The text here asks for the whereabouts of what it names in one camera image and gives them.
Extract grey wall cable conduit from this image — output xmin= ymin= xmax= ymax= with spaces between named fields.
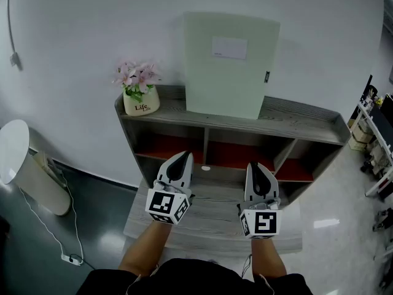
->
xmin=7 ymin=0 xmax=24 ymax=72

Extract person's black clothing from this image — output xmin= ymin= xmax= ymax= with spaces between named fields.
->
xmin=75 ymin=258 xmax=314 ymax=295

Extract black computer monitor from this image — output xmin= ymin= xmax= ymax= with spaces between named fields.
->
xmin=363 ymin=74 xmax=374 ymax=101
xmin=372 ymin=93 xmax=393 ymax=125

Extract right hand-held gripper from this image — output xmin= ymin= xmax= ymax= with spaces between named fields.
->
xmin=236 ymin=160 xmax=283 ymax=240

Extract grey wood-grain table top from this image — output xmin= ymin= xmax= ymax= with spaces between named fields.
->
xmin=123 ymin=176 xmax=305 ymax=253

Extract person's left forearm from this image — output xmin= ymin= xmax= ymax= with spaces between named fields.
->
xmin=118 ymin=221 xmax=173 ymax=278

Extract white power strip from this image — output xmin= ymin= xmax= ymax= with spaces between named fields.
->
xmin=61 ymin=253 xmax=85 ymax=266

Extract cardboard boxes on floor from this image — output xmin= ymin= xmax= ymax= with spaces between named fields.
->
xmin=348 ymin=118 xmax=374 ymax=151

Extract pale green box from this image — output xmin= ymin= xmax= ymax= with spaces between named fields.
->
xmin=183 ymin=10 xmax=281 ymax=120

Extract cream pot with pink flowers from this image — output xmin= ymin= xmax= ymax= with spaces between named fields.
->
xmin=111 ymin=60 xmax=162 ymax=117

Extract thin white power cable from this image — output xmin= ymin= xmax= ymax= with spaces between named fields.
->
xmin=17 ymin=163 xmax=85 ymax=261

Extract grey wooden shelf unit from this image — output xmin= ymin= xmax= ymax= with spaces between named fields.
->
xmin=114 ymin=84 xmax=352 ymax=206

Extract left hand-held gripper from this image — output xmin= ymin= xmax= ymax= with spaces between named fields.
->
xmin=144 ymin=151 xmax=196 ymax=226

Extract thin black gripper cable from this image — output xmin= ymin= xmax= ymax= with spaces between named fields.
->
xmin=241 ymin=253 xmax=253 ymax=278

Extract person's right forearm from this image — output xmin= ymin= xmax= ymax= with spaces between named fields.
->
xmin=249 ymin=237 xmax=287 ymax=281

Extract long white office desk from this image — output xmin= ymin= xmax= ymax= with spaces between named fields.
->
xmin=357 ymin=102 xmax=393 ymax=198

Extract white cylindrical appliance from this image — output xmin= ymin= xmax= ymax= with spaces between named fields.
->
xmin=0 ymin=119 xmax=72 ymax=217

